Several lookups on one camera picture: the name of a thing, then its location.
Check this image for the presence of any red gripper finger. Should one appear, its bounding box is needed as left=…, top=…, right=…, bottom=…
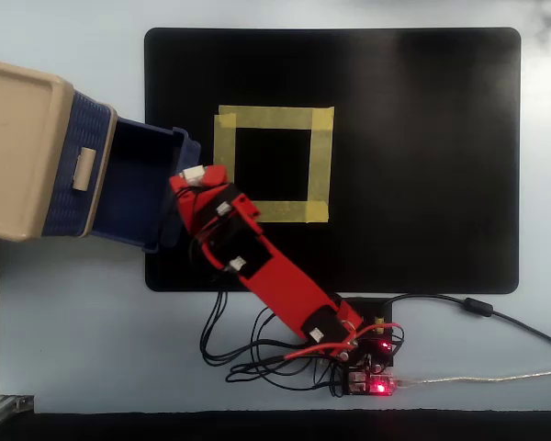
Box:
left=203, top=164, right=231, bottom=188

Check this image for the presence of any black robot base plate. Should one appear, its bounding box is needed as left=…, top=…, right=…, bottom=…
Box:
left=339, top=296, right=397, bottom=368

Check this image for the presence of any beige plastic drawer cabinet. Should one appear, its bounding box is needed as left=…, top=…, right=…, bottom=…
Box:
left=0, top=58, right=120, bottom=243

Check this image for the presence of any black servo wire bundle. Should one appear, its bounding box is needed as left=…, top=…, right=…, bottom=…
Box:
left=198, top=288, right=350, bottom=399

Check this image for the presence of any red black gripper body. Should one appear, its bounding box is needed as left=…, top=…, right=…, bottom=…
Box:
left=168, top=164, right=208, bottom=198

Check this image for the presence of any aluminium profile rail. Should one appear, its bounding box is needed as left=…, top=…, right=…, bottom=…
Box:
left=0, top=393, right=36, bottom=431

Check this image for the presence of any silver USB cable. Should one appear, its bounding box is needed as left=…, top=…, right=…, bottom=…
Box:
left=394, top=367, right=551, bottom=390

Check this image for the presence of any controller board with red LEDs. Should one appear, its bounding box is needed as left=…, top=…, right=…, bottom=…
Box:
left=343, top=353, right=399, bottom=397

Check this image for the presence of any black power cable with ferrite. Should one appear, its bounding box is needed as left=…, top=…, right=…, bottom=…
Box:
left=382, top=293, right=551, bottom=356

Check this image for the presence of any blue drawer large beige handle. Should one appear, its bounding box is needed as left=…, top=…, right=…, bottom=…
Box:
left=40, top=89, right=118, bottom=238

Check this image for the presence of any blue drawer small beige handle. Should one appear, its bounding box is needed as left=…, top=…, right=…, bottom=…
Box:
left=89, top=116, right=203, bottom=254

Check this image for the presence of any black rectangular mat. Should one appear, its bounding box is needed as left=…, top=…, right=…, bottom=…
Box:
left=143, top=27, right=522, bottom=293

